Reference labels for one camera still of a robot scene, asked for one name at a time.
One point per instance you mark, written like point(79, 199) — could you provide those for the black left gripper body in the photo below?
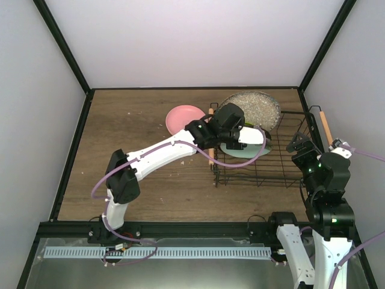
point(224, 135)

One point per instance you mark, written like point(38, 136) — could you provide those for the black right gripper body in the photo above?
point(301, 159)

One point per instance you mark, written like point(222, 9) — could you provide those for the light teal plate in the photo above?
point(248, 152)

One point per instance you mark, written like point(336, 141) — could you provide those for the pink plate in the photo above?
point(179, 116)

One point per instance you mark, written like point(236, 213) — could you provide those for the glossy black plate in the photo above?
point(268, 144)

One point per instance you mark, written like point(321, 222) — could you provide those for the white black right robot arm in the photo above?
point(325, 176)

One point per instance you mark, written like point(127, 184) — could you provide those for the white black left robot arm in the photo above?
point(125, 171)

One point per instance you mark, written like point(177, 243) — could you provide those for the speckled grey large plate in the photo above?
point(259, 108)

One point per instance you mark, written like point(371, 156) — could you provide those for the left wooden rack handle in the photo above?
point(211, 150)

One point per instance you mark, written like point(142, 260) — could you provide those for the wooden rack handle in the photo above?
point(211, 150)
point(326, 127)

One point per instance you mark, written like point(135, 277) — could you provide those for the black wire dish rack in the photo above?
point(275, 168)

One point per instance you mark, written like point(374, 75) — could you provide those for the right wooden rack handle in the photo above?
point(326, 127)

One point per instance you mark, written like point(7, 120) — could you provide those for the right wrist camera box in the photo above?
point(339, 147)

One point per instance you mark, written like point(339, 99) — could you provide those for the white slotted cable duct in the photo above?
point(160, 253)

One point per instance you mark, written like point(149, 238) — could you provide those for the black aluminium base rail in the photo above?
point(96, 233)

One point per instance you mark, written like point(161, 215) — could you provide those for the black cage frame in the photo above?
point(50, 22)

